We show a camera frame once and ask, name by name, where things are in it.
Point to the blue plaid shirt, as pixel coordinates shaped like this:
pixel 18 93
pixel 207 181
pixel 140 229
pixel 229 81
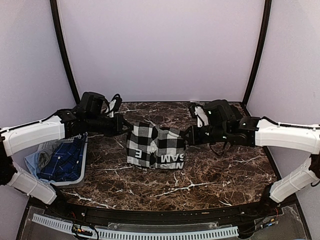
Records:
pixel 65 162

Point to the left black frame post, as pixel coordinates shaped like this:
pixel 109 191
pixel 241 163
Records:
pixel 63 50

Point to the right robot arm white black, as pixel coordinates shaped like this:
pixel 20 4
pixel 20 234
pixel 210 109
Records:
pixel 219 122

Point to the light blue shirt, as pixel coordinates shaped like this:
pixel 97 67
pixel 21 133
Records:
pixel 32 163

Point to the right black frame post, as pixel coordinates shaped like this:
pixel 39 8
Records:
pixel 258 52

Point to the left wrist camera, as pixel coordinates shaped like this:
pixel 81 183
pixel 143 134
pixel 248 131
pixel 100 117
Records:
pixel 114 105

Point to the grey plastic laundry basket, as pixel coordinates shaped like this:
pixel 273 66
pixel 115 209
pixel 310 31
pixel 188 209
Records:
pixel 77 172

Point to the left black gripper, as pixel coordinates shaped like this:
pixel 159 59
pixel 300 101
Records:
pixel 117 130

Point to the black front rail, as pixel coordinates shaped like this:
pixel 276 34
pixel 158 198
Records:
pixel 88 211

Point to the black frame post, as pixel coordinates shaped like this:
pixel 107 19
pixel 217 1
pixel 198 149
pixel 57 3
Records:
pixel 63 50
pixel 258 52

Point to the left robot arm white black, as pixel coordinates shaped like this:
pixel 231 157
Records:
pixel 94 114

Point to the grey slotted cable duct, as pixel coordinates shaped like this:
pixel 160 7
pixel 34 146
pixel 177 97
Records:
pixel 102 233

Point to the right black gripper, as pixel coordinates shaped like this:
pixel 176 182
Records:
pixel 194 139

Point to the black white plaid shirt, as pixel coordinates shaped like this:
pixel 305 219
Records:
pixel 155 147

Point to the grey shirt in basket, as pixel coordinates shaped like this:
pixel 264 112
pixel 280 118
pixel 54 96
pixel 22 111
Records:
pixel 45 155

